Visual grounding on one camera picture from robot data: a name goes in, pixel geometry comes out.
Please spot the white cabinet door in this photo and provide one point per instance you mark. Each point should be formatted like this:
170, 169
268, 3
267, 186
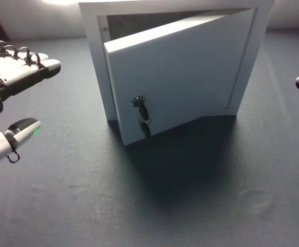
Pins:
180, 77

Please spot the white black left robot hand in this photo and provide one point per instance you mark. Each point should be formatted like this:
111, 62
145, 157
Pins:
16, 67

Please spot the white cabinet box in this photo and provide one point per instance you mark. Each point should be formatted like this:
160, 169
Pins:
93, 31

